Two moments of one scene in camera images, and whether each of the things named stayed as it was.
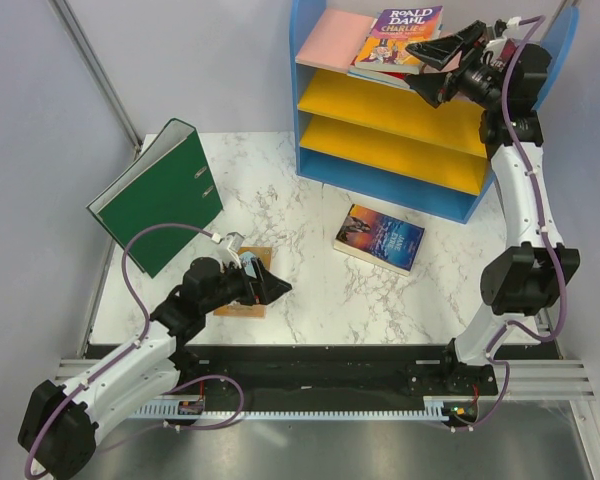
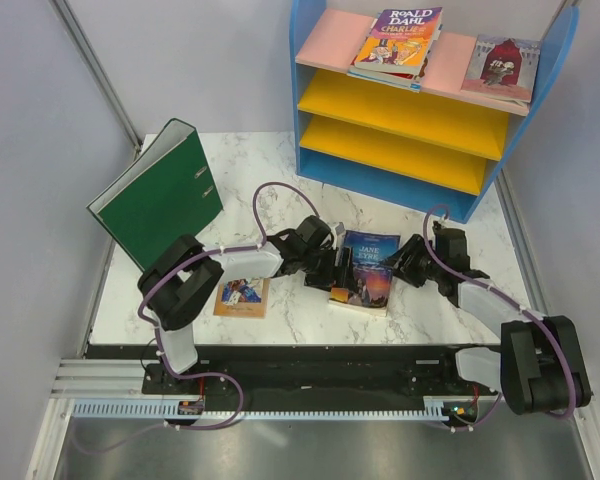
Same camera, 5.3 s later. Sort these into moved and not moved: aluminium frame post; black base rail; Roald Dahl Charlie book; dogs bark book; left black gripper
Moved: left black gripper
Not moved: aluminium frame post; Roald Dahl Charlie book; black base rail; dogs bark book
